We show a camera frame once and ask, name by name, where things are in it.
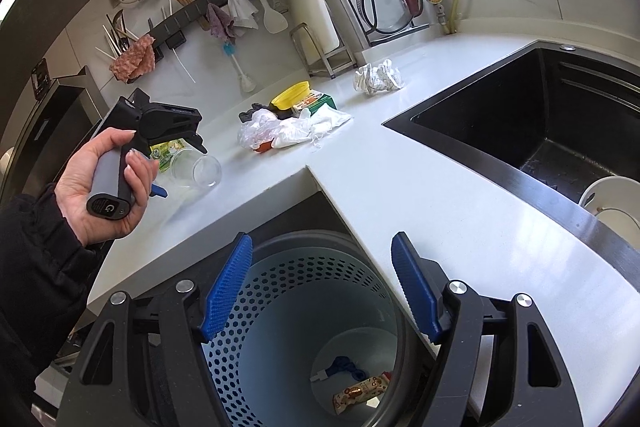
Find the white rice paddle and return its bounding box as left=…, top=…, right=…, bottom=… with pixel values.
left=250, top=0, right=290, bottom=34

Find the small dark wall panel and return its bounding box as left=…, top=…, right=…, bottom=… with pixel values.
left=31, top=59, right=51, bottom=100

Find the clear plastic bag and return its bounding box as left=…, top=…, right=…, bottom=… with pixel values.
left=236, top=111, right=281, bottom=150

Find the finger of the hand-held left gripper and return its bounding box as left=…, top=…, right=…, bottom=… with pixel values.
left=150, top=127, right=209, bottom=154
left=149, top=103, right=202, bottom=134

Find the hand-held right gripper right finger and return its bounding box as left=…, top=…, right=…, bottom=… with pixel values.
left=390, top=232, right=583, bottom=427

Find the yellow green spout pouch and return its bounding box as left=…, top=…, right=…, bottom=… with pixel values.
left=150, top=142, right=188, bottom=168

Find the white dish cloth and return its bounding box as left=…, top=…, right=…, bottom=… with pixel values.
left=227, top=0, right=260, bottom=30

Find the green white carton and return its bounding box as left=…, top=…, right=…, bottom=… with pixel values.
left=292, top=91, right=341, bottom=118

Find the pink dish cloth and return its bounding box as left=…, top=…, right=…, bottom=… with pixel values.
left=109, top=34, right=156, bottom=84

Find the yellow plastic lid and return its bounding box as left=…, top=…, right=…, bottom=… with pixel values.
left=270, top=80, right=312, bottom=110

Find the white plastic bag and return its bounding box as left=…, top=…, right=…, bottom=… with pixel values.
left=272, top=103, right=353, bottom=152

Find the white bowl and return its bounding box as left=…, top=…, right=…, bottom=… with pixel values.
left=579, top=176, right=637, bottom=214

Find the person's left forearm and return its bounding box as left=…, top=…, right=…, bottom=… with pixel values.
left=0, top=184, right=115, bottom=408

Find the blue white bottle brush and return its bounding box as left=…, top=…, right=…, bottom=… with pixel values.
left=222, top=38, right=257, bottom=94

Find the metal cutting board stand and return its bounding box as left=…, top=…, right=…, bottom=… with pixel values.
left=290, top=23, right=357, bottom=80

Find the bundle of chopsticks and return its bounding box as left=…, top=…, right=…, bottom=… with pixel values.
left=95, top=9, right=138, bottom=60

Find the thin white straw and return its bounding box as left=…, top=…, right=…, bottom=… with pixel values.
left=170, top=48, right=197, bottom=84

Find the white paper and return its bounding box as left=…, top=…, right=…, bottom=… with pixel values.
left=354, top=59, right=405, bottom=96

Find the perforated blue trash bin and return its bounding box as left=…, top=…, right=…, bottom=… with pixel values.
left=202, top=231, right=438, bottom=427

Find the clear glass cup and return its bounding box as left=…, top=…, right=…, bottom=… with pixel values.
left=170, top=148, right=223, bottom=188

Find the dark wall utensil rail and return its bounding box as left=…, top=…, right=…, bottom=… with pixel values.
left=125, top=0, right=279, bottom=82

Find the range hood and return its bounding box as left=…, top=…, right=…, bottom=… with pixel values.
left=0, top=66, right=107, bottom=202

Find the black kitchen sink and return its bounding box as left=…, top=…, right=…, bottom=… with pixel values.
left=382, top=41, right=640, bottom=278

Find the brown snack wrapper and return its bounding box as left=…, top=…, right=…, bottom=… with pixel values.
left=332, top=372, right=393, bottom=412

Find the person's left hand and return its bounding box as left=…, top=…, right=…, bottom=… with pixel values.
left=54, top=129, right=161, bottom=249

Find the purple dish cloth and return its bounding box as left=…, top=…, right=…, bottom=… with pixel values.
left=206, top=3, right=236, bottom=40

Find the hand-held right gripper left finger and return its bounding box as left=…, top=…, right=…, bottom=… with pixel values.
left=59, top=232, right=256, bottom=427

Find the dark grey cloth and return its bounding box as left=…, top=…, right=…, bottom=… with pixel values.
left=238, top=103, right=278, bottom=120

